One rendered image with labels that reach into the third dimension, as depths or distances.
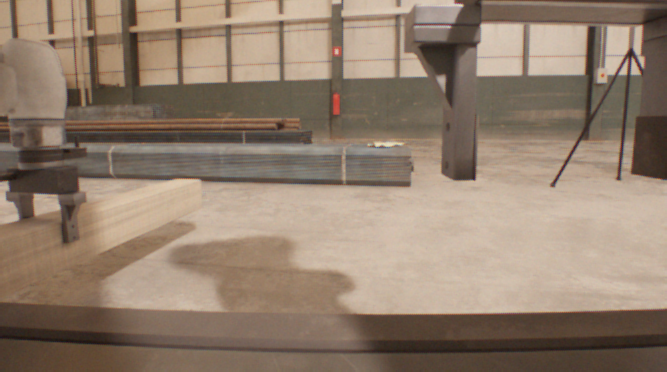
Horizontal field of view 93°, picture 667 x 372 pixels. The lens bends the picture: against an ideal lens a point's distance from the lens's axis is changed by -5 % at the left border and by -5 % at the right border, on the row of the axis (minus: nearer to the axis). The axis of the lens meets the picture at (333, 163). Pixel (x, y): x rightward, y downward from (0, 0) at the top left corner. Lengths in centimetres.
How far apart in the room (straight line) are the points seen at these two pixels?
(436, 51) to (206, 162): 222
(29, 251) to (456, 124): 76
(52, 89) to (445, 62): 74
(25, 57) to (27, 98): 8
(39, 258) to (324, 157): 158
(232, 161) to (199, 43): 826
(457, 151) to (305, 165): 193
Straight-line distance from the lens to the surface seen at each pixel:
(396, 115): 854
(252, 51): 963
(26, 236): 81
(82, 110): 857
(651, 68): 30
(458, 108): 21
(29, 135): 83
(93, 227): 90
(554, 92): 937
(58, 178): 82
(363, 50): 890
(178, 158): 249
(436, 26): 21
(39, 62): 83
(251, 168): 224
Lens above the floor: 39
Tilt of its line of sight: 7 degrees down
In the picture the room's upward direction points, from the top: straight up
